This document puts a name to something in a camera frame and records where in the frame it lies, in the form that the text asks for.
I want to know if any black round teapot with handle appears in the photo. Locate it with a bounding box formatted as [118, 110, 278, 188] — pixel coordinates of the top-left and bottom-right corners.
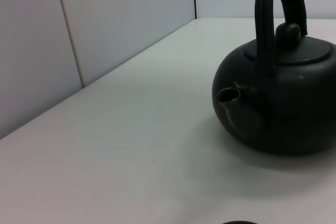
[212, 0, 336, 157]

